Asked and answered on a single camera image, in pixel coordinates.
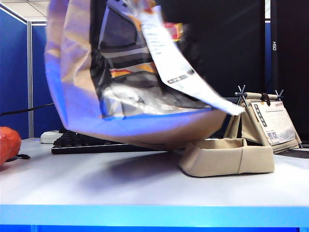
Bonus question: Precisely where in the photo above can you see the black computer keyboard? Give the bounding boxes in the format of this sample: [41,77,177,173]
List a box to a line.
[51,130,167,155]

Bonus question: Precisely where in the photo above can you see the black monitor with HSO logo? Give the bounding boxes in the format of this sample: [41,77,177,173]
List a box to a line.
[270,0,309,143]

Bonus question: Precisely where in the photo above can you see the white desk calendar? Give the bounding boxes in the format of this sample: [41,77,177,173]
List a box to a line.
[251,101,296,146]

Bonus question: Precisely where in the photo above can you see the thin black usb cable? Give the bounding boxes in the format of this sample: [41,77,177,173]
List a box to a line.
[6,154,31,162]

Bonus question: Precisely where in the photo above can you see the beige fabric calendar stand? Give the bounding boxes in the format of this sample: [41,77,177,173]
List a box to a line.
[223,85,302,155]

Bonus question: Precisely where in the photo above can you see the long black power cable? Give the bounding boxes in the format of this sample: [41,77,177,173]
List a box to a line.
[0,103,55,116]

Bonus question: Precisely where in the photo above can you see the white computer mouse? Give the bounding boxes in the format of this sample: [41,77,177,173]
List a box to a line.
[40,130,61,145]

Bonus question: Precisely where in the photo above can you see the beige fabric tray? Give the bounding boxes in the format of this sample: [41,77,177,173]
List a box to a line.
[178,138,275,177]

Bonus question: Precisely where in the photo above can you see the blue side partition panel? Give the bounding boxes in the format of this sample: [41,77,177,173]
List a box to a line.
[0,8,29,140]

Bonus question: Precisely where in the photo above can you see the orange fruit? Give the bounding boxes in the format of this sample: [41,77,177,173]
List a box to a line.
[0,126,22,167]

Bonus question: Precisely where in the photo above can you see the large black monitor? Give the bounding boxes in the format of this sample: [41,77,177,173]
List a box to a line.
[154,0,266,99]

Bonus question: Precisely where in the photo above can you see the blue rear partition panel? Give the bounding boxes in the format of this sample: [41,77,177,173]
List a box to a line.
[32,25,64,138]

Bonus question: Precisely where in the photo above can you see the white printed receipt slip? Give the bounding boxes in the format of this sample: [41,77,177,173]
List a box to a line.
[139,4,246,116]

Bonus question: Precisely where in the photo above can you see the black desk mat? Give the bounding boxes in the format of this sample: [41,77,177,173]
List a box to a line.
[277,148,309,159]

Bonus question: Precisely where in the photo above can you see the brown printed paper bag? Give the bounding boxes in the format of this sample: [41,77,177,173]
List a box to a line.
[44,0,227,152]

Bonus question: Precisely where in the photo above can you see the grey partition post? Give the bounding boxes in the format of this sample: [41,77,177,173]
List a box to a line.
[27,21,35,138]

